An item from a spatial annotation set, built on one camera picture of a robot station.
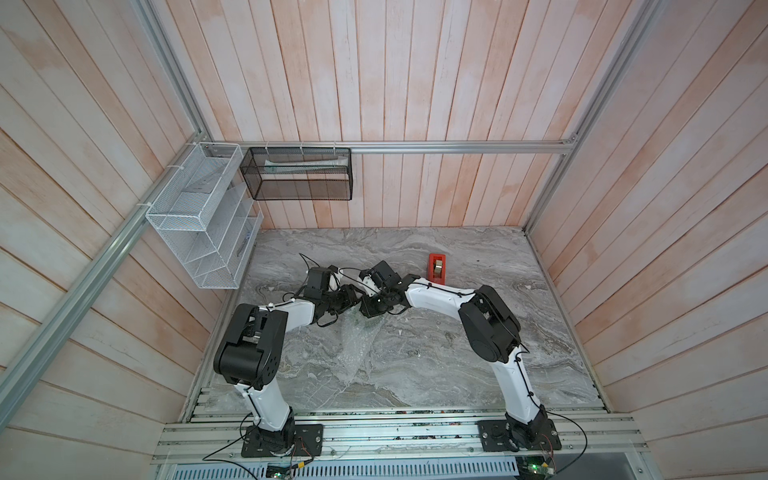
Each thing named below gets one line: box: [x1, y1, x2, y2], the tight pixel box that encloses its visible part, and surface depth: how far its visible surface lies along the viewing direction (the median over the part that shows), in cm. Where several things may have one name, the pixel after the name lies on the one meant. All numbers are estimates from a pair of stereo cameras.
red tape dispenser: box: [428, 253, 447, 285], surface depth 103 cm
